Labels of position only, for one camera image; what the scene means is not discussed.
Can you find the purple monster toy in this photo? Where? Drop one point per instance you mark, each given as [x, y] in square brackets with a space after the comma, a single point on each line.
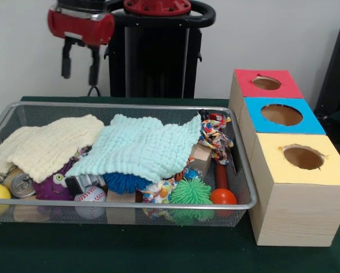
[48, 187]

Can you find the silver drink can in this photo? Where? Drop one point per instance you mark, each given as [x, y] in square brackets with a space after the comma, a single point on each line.
[19, 183]

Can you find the wooden box with three holes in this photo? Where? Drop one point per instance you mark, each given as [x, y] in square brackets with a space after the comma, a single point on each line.
[295, 210]

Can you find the green spiky ball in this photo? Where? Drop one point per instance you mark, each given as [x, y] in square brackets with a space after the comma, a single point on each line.
[190, 192]

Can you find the black panel stand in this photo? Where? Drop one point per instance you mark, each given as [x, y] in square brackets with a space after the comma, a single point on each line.
[338, 74]

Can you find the white baseball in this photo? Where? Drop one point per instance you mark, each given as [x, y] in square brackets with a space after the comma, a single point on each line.
[90, 196]

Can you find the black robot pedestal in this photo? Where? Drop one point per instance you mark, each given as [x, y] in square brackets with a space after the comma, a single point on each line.
[153, 62]

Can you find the blue spiky ball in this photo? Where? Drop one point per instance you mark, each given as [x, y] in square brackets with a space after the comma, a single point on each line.
[124, 182]

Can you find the clear shallow mesh bin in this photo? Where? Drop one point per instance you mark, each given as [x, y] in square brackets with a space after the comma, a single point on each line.
[158, 115]

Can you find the dark green tablecloth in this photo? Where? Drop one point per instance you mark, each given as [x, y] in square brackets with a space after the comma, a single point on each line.
[158, 250]

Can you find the cream knitted cloth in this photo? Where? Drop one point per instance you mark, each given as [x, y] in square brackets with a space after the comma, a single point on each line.
[45, 145]

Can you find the red maraca rattle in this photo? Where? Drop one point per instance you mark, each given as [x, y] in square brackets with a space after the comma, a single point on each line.
[223, 197]

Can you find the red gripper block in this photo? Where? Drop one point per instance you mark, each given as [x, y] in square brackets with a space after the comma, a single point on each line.
[82, 25]

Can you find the mint knitted cloth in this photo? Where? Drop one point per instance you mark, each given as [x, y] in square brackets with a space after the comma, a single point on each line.
[141, 148]

